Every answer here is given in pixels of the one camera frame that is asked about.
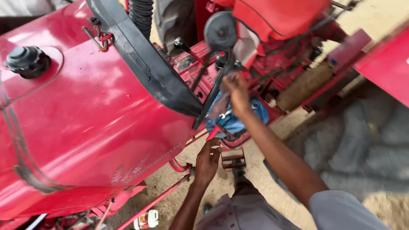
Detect person's right hand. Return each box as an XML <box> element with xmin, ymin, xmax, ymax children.
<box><xmin>222</xmin><ymin>73</ymin><xmax>253</xmax><ymax>117</ymax></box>

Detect person's left hand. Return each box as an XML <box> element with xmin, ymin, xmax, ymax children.
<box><xmin>194</xmin><ymin>138</ymin><xmax>223</xmax><ymax>187</ymax></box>

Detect grey rag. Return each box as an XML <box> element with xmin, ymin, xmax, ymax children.
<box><xmin>208</xmin><ymin>89</ymin><xmax>232</xmax><ymax>119</ymax></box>

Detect short black knob lever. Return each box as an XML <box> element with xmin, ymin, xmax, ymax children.
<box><xmin>215</xmin><ymin>51</ymin><xmax>229</xmax><ymax>71</ymax></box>

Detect blue cloth bag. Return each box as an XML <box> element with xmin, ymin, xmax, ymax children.
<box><xmin>205</xmin><ymin>92</ymin><xmax>270</xmax><ymax>139</ymax></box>

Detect red tractor chassis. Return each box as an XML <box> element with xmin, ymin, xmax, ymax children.
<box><xmin>166</xmin><ymin>0</ymin><xmax>373</xmax><ymax>151</ymax></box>

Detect black steering wheel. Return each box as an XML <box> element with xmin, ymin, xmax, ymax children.
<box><xmin>193</xmin><ymin>11</ymin><xmax>243</xmax><ymax>130</ymax></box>

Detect black knob gear lever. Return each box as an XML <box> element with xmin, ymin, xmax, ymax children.
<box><xmin>173</xmin><ymin>37</ymin><xmax>205</xmax><ymax>64</ymax></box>

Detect muddy brown cylinder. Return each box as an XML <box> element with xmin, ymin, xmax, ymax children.
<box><xmin>276</xmin><ymin>62</ymin><xmax>335</xmax><ymax>112</ymax></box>

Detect red barred foot pedal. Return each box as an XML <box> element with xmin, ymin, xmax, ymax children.
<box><xmin>220</xmin><ymin>148</ymin><xmax>247</xmax><ymax>171</ymax></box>

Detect red tractor seat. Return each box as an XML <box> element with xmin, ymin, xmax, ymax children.
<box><xmin>233</xmin><ymin>0</ymin><xmax>333</xmax><ymax>43</ymax></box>

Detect black rear tractor tyre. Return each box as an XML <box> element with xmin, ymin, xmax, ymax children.
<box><xmin>153</xmin><ymin>0</ymin><xmax>199</xmax><ymax>55</ymax></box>

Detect black dashboard trim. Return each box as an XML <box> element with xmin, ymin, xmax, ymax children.
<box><xmin>86</xmin><ymin>0</ymin><xmax>204</xmax><ymax>117</ymax></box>

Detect person's dark shoe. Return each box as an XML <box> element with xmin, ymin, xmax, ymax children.
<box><xmin>232</xmin><ymin>164</ymin><xmax>258</xmax><ymax>196</ymax></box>

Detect person's grey trousers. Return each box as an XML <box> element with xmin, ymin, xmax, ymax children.
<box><xmin>194</xmin><ymin>179</ymin><xmax>302</xmax><ymax>230</ymax></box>

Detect bent metal hood latch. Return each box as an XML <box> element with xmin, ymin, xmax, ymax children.
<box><xmin>81</xmin><ymin>26</ymin><xmax>110</xmax><ymax>52</ymax></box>

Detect large grey tractor tyre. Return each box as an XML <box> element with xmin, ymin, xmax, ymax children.
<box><xmin>264</xmin><ymin>81</ymin><xmax>409</xmax><ymax>202</ymax></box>

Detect long red linkage rod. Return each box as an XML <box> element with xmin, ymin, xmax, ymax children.
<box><xmin>116</xmin><ymin>171</ymin><xmax>195</xmax><ymax>230</ymax></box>

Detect red tractor hood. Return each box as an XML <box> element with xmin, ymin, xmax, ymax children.
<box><xmin>0</xmin><ymin>0</ymin><xmax>205</xmax><ymax>221</ymax></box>

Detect red tractor fender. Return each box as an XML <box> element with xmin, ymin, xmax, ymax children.
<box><xmin>353</xmin><ymin>24</ymin><xmax>409</xmax><ymax>108</ymax></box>

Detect white plastic bottle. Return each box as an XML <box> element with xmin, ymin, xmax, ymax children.
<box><xmin>133</xmin><ymin>209</ymin><xmax>160</xmax><ymax>230</ymax></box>

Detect person's grey sleeve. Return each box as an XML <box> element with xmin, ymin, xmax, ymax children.
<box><xmin>308</xmin><ymin>190</ymin><xmax>392</xmax><ymax>230</ymax></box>

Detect black fuel tank cap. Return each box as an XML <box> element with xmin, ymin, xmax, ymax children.
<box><xmin>4</xmin><ymin>46</ymin><xmax>52</xmax><ymax>79</ymax></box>

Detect black ribbed rubber hose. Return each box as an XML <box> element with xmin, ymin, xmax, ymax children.
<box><xmin>128</xmin><ymin>0</ymin><xmax>154</xmax><ymax>40</ymax></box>

